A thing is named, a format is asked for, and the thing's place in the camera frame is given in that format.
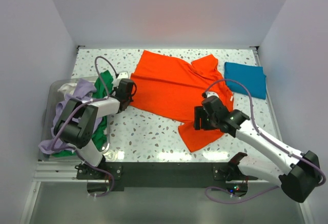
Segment orange t shirt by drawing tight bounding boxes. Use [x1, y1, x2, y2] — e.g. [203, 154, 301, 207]
[131, 51, 224, 152]

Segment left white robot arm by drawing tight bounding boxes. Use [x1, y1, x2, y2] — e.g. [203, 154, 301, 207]
[51, 78, 136, 179]

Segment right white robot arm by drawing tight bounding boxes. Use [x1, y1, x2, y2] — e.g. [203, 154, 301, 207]
[194, 92, 326, 203]

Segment green t shirt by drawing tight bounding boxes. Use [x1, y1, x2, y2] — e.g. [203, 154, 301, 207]
[50, 70, 114, 152]

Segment lavender t shirt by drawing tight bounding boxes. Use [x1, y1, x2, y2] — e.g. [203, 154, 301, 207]
[38, 78, 106, 157]

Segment folded blue t shirt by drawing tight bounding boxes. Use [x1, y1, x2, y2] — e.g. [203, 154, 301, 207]
[224, 62, 267, 100]

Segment white t shirt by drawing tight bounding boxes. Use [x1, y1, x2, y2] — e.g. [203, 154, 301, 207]
[57, 83, 77, 98]

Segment clear plastic bin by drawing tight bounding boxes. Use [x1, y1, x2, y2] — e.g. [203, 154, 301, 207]
[38, 73, 113, 161]

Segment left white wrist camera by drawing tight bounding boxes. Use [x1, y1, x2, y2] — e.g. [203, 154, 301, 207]
[116, 71, 130, 79]

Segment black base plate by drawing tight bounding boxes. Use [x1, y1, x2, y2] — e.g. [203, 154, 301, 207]
[75, 162, 256, 193]

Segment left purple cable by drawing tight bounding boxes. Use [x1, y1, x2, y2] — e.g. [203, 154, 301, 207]
[48, 56, 124, 168]

